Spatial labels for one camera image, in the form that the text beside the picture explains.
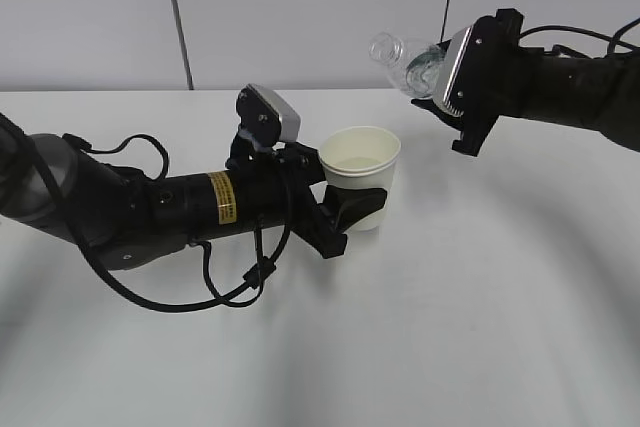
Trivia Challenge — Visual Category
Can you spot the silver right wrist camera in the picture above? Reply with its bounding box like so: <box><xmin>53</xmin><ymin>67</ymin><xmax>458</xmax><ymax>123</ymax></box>
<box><xmin>432</xmin><ymin>26</ymin><xmax>473</xmax><ymax>118</ymax></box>

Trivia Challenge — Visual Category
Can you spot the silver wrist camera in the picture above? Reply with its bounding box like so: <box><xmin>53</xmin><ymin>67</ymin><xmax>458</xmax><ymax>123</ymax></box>
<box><xmin>432</xmin><ymin>26</ymin><xmax>473</xmax><ymax>118</ymax></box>
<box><xmin>236</xmin><ymin>84</ymin><xmax>301</xmax><ymax>152</ymax></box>

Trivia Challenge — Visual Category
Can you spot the clear water bottle green label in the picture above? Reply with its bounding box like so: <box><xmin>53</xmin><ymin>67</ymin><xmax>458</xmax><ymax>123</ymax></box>
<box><xmin>369</xmin><ymin>32</ymin><xmax>445</xmax><ymax>99</ymax></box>

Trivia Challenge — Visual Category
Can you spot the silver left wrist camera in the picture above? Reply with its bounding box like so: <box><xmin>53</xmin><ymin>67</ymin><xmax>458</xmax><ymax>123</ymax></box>
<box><xmin>236</xmin><ymin>84</ymin><xmax>301</xmax><ymax>152</ymax></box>

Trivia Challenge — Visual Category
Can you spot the white paper cup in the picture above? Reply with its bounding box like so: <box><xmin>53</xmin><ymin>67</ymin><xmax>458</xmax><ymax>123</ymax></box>
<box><xmin>318</xmin><ymin>125</ymin><xmax>402</xmax><ymax>233</ymax></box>

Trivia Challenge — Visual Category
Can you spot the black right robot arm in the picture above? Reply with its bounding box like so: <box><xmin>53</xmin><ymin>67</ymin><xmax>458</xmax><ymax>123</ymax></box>
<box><xmin>412</xmin><ymin>9</ymin><xmax>639</xmax><ymax>156</ymax></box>

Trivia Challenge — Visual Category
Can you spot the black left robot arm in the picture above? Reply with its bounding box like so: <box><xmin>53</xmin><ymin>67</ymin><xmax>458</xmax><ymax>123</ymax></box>
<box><xmin>1</xmin><ymin>114</ymin><xmax>387</xmax><ymax>271</ymax></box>

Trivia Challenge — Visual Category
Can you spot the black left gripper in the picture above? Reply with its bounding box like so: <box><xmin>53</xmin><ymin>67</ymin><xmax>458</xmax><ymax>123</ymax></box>
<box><xmin>226</xmin><ymin>139</ymin><xmax>388</xmax><ymax>259</ymax></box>

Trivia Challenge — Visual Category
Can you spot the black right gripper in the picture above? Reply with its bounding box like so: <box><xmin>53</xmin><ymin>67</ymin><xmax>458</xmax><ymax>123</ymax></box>
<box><xmin>411</xmin><ymin>8</ymin><xmax>544</xmax><ymax>156</ymax></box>

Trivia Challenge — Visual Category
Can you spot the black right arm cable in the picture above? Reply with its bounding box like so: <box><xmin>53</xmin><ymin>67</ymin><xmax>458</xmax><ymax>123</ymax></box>
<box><xmin>517</xmin><ymin>16</ymin><xmax>640</xmax><ymax>58</ymax></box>

